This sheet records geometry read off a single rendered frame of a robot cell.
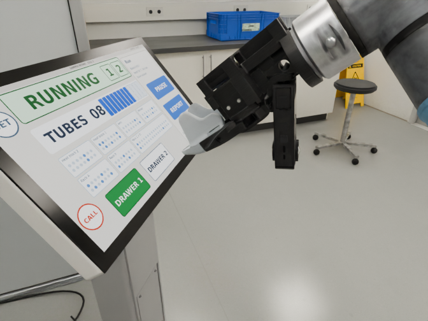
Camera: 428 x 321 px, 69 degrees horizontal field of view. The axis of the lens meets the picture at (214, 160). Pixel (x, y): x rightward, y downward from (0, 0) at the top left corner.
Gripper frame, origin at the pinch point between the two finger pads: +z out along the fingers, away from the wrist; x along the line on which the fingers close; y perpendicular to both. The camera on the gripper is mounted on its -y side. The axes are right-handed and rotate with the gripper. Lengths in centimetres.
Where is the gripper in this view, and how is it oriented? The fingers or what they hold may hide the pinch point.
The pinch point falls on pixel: (193, 151)
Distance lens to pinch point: 45.2
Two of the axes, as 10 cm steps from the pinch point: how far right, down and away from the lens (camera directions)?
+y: -6.1, -7.6, -2.1
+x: -2.9, 4.7, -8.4
